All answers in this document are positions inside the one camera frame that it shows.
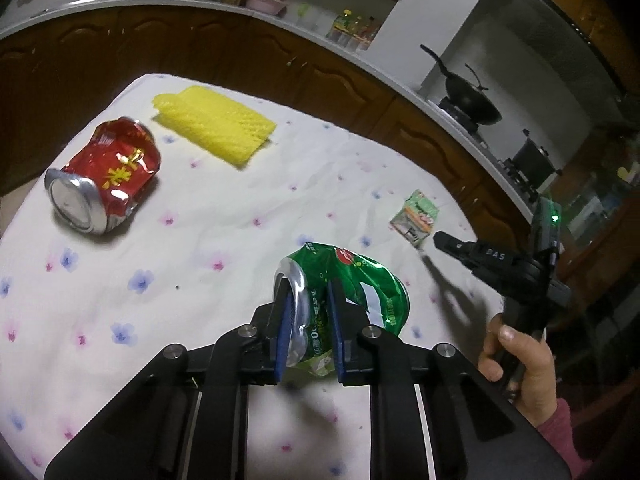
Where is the gas stove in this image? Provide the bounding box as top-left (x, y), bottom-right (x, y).
top-left (420, 101), bottom-right (535, 217)

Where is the person's right hand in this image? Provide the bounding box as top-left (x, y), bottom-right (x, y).
top-left (477, 314), bottom-right (558, 427)

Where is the green cap oil bottle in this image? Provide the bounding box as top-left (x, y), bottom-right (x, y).
top-left (326, 9), bottom-right (352, 44)

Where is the steel range hood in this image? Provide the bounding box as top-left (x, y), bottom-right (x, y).
top-left (489, 0), bottom-right (632, 126)

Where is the black wok with lid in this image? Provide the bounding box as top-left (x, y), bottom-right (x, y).
top-left (420, 44), bottom-right (502, 126)

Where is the floral white tablecloth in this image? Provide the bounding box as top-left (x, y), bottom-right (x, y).
top-left (1, 75), bottom-right (501, 478)

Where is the crushed green drink can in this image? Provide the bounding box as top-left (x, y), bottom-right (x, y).
top-left (274, 243), bottom-right (410, 377)

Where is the crushed red drink can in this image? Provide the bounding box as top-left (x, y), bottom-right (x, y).
top-left (44, 117), bottom-right (162, 235)

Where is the black stock pot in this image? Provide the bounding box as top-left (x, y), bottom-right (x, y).
top-left (512, 129), bottom-right (562, 188)

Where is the green milk carton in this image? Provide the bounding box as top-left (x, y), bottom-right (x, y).
top-left (390, 190), bottom-right (439, 247)

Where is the yellow foam fruit net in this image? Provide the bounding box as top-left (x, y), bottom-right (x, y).
top-left (152, 86), bottom-right (277, 169)

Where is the pink basin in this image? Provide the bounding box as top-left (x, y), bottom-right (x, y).
top-left (245, 0), bottom-right (286, 15)

